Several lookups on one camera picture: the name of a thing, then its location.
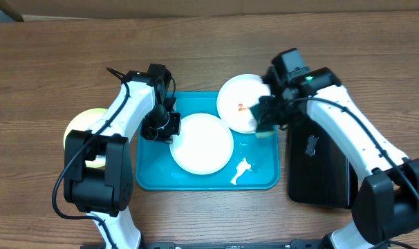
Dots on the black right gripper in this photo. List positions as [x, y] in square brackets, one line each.
[266, 104]

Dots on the green yellow sponge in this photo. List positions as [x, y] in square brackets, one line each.
[262, 130]

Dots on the black plastic tray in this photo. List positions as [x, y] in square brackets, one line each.
[319, 173]

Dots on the white foam blob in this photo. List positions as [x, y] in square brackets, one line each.
[241, 168]

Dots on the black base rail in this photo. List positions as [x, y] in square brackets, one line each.
[294, 244]

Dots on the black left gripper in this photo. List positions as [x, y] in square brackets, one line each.
[164, 137]

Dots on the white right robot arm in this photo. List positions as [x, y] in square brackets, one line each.
[387, 203]

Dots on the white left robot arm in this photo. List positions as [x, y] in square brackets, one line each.
[98, 176]

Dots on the light green plate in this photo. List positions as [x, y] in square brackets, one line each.
[82, 122]

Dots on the white plate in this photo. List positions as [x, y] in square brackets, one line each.
[235, 99]
[204, 144]

